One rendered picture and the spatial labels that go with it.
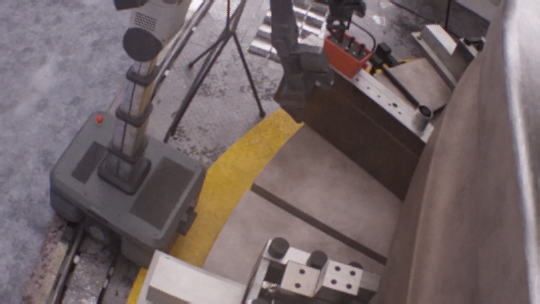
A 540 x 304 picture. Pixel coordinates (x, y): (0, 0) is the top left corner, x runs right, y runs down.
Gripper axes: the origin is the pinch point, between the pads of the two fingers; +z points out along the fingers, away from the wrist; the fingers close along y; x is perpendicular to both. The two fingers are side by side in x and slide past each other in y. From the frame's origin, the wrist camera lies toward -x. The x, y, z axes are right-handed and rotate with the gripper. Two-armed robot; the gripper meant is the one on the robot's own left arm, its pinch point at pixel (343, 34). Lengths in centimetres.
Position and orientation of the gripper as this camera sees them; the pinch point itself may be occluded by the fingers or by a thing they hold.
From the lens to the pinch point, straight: 233.6
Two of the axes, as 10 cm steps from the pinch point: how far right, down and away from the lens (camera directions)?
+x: -9.1, -0.7, 4.1
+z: 2.2, 7.6, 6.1
